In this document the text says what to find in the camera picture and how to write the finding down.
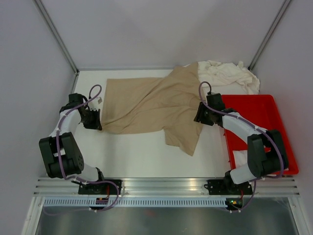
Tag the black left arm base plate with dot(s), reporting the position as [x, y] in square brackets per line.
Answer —
[110, 187]

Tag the white folded cloth in bin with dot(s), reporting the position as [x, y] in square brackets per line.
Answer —
[240, 158]

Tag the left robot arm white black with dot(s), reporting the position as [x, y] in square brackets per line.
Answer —
[60, 152]

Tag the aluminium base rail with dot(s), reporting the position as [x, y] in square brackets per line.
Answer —
[176, 187]

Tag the right aluminium frame post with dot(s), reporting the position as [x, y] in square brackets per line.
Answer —
[270, 32]

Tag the red plastic bin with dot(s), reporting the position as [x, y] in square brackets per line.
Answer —
[262, 111]

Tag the left aluminium frame post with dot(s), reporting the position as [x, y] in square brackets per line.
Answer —
[54, 31]

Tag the white slotted cable duct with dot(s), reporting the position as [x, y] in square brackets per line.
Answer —
[136, 202]

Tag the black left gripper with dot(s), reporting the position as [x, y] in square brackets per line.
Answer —
[97, 124]

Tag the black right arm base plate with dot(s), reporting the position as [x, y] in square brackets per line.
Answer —
[219, 187]

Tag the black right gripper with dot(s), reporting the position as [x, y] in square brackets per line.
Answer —
[199, 116]

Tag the aluminium frame post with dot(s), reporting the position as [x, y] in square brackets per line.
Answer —
[54, 31]
[270, 32]

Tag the cream white t shirt pile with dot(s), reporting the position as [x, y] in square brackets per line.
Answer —
[227, 78]

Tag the beige t shirt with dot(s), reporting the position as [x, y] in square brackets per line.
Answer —
[151, 104]

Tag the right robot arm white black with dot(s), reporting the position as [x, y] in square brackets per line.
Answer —
[266, 153]

